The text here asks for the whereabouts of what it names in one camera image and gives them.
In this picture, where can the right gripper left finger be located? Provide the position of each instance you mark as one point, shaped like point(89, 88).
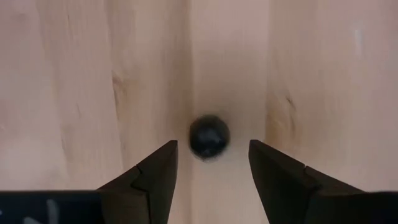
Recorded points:
point(149, 193)

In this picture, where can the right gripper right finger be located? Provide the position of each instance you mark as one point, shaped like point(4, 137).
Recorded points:
point(280, 186)

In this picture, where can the small black ball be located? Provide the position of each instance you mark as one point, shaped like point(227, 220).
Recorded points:
point(209, 137)

